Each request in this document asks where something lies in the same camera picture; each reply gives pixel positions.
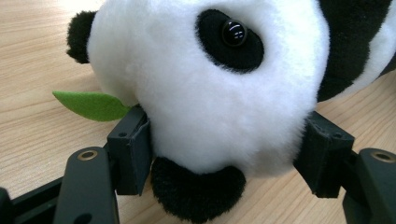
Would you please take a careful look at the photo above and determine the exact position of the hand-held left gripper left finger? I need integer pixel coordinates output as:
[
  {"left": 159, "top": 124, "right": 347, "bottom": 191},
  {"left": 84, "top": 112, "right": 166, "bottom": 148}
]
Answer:
[{"left": 106, "top": 105, "right": 154, "bottom": 197}]

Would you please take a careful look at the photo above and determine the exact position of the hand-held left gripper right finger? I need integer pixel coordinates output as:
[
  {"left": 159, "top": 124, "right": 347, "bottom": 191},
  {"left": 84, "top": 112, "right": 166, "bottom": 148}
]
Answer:
[{"left": 293, "top": 110, "right": 356, "bottom": 199}]

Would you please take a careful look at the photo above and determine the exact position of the panda plush toy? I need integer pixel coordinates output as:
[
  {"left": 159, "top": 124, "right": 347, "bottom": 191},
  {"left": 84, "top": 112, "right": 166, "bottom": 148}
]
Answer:
[{"left": 51, "top": 0, "right": 396, "bottom": 224}]

